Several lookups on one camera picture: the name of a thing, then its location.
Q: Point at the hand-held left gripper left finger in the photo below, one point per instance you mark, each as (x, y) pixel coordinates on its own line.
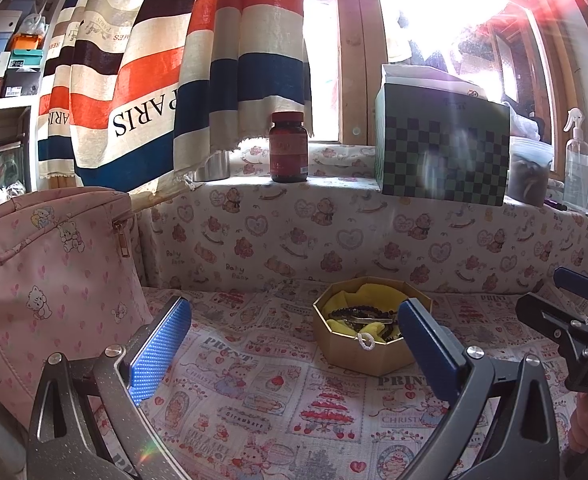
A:
(159, 350)

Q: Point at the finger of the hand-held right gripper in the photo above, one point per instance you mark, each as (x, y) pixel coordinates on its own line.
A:
(543, 312)
(578, 280)

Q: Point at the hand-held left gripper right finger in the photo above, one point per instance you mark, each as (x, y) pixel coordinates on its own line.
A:
(428, 350)

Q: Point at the gold octagonal box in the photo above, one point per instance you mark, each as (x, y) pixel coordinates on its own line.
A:
(363, 357)

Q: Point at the purple pen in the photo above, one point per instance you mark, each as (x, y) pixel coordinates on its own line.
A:
(556, 205)

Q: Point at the yellow cloth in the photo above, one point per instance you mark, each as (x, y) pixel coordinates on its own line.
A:
(368, 289)

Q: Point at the clear spray bottle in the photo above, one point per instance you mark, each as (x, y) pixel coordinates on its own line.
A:
(576, 165)

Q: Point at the clear plastic container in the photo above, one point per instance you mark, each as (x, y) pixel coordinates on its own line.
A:
(529, 175)

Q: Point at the pink printed bag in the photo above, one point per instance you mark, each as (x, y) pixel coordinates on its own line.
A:
(49, 285)

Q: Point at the christmas print tablecloth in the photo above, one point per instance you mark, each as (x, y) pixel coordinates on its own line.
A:
(284, 410)

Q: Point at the bear print cloth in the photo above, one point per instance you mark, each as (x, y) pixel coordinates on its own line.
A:
(324, 230)

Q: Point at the green checkered box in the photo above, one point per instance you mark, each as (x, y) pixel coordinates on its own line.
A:
(443, 155)

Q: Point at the metal cup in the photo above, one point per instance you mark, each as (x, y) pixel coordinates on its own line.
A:
(214, 166)

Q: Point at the dark red bottle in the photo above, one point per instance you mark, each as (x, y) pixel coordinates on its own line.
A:
(289, 152)

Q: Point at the striped curtain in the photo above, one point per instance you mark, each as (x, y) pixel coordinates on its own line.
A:
(149, 85)

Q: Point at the shelf of assorted boxes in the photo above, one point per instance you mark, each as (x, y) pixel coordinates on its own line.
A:
(9, 70)

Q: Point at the wooden window frame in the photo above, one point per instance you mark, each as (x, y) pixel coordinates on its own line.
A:
(353, 60)

